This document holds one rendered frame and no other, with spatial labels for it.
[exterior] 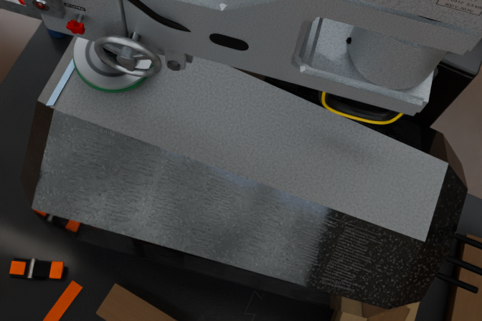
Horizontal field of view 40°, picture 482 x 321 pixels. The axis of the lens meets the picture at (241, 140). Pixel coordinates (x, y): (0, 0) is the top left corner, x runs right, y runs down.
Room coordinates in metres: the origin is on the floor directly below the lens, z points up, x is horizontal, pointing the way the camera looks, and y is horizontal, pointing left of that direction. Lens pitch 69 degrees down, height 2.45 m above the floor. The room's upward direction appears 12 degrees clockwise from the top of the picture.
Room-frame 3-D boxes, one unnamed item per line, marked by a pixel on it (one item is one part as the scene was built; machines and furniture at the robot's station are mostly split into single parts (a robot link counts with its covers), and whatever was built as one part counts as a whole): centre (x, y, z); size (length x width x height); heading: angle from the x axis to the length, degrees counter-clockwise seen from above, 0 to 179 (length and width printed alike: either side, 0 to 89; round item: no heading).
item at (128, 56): (0.66, 0.27, 1.18); 0.15 x 0.10 x 0.15; 86
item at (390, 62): (0.74, -0.28, 1.32); 0.19 x 0.19 x 0.20
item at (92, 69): (0.79, 0.38, 0.85); 0.21 x 0.21 x 0.01
